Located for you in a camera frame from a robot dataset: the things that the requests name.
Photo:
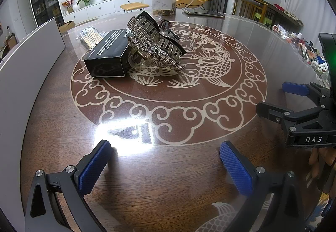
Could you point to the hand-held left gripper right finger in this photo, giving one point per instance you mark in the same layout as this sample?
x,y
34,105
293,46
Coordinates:
x,y
236,166

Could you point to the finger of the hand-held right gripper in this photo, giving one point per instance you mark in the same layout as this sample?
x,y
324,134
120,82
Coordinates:
x,y
294,88
273,112

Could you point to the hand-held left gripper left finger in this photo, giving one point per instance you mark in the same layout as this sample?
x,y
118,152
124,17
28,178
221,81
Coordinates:
x,y
94,166

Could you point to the black framed glasses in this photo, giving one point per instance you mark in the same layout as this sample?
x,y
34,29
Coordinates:
x,y
173,34

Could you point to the clear packet of sticks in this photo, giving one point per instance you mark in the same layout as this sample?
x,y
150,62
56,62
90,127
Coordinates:
x,y
90,36

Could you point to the person's right hand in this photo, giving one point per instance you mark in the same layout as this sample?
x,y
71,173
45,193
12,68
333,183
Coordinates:
x,y
329,163

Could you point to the pile of small clutter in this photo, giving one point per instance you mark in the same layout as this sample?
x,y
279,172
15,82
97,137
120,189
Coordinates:
x,y
302,43

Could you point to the wooden chair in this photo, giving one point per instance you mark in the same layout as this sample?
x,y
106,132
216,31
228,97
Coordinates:
x,y
249,7

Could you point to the grey partition board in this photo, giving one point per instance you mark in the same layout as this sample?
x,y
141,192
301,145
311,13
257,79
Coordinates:
x,y
26,77

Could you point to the grey closed laptop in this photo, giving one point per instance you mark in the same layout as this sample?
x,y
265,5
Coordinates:
x,y
204,12

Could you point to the black cardboard box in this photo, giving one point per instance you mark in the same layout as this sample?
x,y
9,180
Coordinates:
x,y
107,48

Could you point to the rhinestone hair claw clip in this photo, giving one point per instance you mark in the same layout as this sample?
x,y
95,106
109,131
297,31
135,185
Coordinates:
x,y
147,37

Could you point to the brown cardboard carton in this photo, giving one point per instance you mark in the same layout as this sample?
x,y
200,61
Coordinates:
x,y
65,27

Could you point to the white television cabinet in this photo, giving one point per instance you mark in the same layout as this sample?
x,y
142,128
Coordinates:
x,y
105,6

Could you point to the red flowers in white vase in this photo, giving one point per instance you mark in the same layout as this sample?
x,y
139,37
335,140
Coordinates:
x,y
74,7

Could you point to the orange stool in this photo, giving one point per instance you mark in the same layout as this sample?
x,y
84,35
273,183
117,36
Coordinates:
x,y
134,6

